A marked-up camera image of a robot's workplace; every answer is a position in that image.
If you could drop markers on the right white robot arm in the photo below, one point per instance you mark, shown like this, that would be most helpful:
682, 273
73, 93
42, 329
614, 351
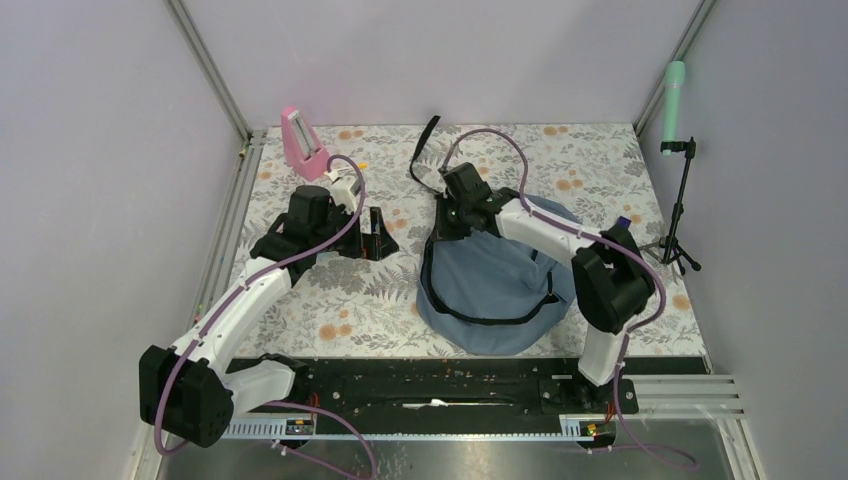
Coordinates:
612, 282

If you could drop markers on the mint green microphone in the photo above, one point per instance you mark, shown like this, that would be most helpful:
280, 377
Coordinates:
673, 82

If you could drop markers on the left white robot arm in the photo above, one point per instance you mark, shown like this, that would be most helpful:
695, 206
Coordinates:
189, 389

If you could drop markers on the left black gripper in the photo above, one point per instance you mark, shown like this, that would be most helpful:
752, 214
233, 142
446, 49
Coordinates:
374, 245

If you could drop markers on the black microphone tripod stand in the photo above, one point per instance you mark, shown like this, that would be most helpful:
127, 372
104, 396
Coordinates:
667, 248

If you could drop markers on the blue-grey student backpack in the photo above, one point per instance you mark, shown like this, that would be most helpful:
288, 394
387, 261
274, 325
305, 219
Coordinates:
491, 296

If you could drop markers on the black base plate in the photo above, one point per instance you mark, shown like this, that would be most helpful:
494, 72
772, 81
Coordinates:
395, 391

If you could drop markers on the floral table mat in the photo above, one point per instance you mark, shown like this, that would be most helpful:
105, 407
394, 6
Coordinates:
357, 308

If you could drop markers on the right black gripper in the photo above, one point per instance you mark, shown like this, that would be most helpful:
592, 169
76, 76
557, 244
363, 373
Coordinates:
443, 231

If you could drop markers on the pink metronome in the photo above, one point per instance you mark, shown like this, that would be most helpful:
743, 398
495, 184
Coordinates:
304, 152

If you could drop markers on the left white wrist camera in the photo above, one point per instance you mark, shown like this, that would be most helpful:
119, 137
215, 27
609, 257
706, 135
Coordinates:
345, 189

